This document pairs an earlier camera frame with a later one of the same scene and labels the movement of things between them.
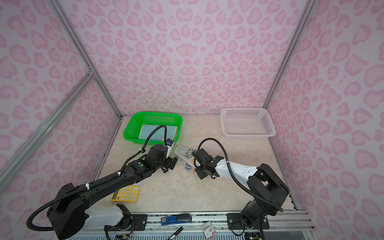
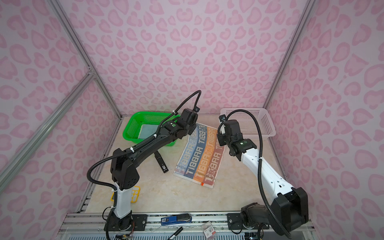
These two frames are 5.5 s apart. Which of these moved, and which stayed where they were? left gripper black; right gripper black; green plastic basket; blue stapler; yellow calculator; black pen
Moved: right gripper black; left gripper black
Stayed: blue stapler; black pen; yellow calculator; green plastic basket
